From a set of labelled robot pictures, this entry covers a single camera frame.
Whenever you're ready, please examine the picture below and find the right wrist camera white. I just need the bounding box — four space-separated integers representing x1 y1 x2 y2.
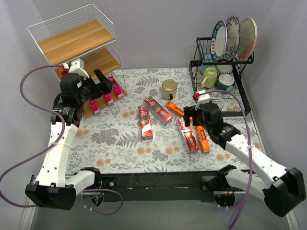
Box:
193 90 211 110

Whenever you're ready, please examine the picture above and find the red 3D toothpaste box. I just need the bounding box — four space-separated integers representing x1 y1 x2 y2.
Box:
138 105 154 140
176 118 199 154
143 95 173 126

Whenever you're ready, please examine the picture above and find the yellow green mug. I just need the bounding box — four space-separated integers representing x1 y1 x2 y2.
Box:
201 66 217 88

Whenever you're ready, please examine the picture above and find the floral table mat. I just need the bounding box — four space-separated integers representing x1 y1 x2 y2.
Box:
47 67 269 175

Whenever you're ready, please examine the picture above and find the orange toothpaste box top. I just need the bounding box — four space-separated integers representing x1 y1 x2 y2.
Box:
165 102 184 119

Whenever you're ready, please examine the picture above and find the pink toothpaste box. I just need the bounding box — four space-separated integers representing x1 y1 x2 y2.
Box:
89 100 100 115
108 76 124 99
103 93 114 105

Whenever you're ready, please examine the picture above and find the cream mug black handle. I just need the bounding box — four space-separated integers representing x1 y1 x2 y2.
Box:
162 79 178 100

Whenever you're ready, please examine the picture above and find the white plate blue rim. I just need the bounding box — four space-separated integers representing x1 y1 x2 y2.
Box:
211 20 227 62

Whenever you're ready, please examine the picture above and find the white blue patterned bowl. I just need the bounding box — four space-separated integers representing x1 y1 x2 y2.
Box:
215 64 233 75

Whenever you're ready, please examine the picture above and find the cream pink plate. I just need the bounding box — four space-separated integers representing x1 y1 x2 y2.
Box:
236 17 258 61

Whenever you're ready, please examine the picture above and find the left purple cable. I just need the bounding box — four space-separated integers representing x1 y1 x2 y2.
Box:
0 64 123 216

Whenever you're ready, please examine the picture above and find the black wire dish rack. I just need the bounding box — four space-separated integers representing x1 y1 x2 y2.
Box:
189 37 254 117

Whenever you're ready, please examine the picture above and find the blue floral plate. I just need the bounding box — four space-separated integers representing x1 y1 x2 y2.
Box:
225 15 240 61

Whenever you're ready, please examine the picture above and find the aluminium frame rail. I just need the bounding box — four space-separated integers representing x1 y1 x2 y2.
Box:
19 174 300 230

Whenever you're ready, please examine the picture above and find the light blue cup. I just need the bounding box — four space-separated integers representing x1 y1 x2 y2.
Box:
200 54 213 74

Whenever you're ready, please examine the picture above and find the white wire wooden shelf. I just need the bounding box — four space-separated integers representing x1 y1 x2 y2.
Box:
27 4 127 109

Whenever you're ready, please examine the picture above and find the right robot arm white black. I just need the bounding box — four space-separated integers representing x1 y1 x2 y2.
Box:
184 102 306 217

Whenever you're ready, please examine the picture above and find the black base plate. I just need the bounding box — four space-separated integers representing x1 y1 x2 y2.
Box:
98 171 233 202

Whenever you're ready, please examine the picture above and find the orange toothpaste box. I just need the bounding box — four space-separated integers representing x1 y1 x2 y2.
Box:
56 67 67 79
196 126 211 152
165 102 184 119
76 58 84 69

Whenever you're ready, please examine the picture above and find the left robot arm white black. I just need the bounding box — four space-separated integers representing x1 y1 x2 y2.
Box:
25 69 113 210

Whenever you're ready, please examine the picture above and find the teal white bowl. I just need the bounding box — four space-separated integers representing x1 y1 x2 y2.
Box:
215 74 235 92

